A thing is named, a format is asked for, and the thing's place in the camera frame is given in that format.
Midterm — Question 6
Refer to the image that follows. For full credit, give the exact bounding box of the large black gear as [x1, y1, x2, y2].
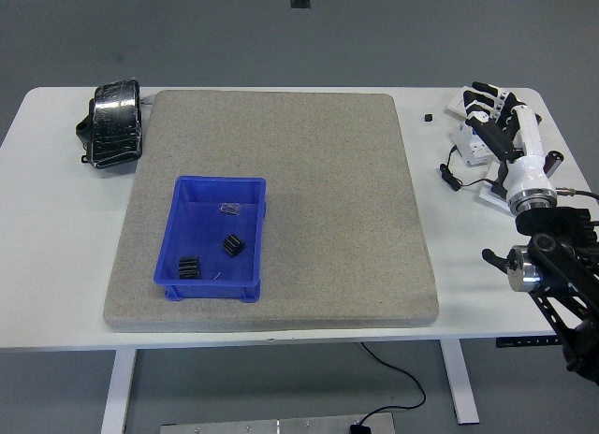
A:
[176, 255, 202, 280]

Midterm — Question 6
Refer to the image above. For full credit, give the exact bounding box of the white table leg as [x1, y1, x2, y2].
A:
[438, 340, 481, 425]
[100, 348, 139, 434]

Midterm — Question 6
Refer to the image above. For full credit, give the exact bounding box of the black table control panel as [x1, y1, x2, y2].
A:
[495, 336, 562, 348]

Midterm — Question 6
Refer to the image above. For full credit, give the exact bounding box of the grey-brown mat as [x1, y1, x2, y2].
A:
[102, 89, 441, 333]

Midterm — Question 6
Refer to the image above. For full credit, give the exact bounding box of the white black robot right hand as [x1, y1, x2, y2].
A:
[461, 80, 557, 199]

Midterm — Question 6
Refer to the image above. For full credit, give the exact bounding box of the black floor cable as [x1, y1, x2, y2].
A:
[358, 342, 427, 424]

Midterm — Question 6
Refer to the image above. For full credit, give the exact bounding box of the white wall switch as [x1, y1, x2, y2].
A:
[446, 86, 475, 120]

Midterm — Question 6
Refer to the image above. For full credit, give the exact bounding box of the small black gear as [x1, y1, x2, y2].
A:
[221, 234, 245, 258]

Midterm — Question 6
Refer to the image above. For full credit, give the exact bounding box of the blue plastic box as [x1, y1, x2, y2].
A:
[153, 174, 269, 303]

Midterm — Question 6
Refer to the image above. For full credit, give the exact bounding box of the dark cylindrical capacitor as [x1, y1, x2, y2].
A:
[544, 150, 564, 178]

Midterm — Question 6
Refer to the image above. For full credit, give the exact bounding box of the metal floor plate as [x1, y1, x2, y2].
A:
[160, 412, 397, 434]

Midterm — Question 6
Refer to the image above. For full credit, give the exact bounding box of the flat white box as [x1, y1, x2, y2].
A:
[477, 161, 516, 215]

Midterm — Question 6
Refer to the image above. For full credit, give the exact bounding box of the white circuit breaker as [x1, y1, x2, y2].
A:
[450, 119, 498, 167]

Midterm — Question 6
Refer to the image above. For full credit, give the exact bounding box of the black adapter cord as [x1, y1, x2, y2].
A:
[438, 145, 495, 192]

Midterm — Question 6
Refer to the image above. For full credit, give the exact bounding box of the black wrapped device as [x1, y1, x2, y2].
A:
[75, 79, 145, 169]

